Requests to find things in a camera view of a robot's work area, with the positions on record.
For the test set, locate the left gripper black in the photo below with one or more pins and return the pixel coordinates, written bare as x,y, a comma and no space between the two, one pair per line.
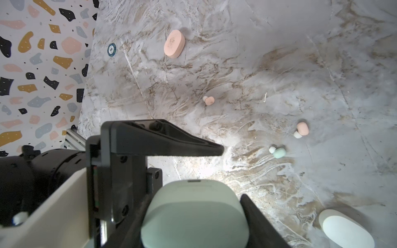
116,162

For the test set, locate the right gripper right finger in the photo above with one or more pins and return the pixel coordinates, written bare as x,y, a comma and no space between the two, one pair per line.
261,232

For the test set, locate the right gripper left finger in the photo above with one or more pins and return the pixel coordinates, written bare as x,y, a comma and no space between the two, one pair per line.
121,219

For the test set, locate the mint green earbud charging case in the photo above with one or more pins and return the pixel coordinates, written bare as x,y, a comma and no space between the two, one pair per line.
195,214

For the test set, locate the white earbud charging case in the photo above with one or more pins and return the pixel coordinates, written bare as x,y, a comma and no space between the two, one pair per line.
344,231

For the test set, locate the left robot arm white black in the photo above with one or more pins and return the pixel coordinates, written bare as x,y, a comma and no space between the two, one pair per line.
29,179

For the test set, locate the pink earbud charging case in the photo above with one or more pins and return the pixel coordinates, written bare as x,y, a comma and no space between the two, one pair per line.
174,44

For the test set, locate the pink earbud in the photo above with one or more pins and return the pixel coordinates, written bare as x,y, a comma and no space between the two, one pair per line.
301,130
209,100

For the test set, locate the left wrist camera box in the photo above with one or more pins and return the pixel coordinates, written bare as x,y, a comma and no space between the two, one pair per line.
60,222

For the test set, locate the aluminium rail frame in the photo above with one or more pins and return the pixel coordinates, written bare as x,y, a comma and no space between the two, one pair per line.
74,141

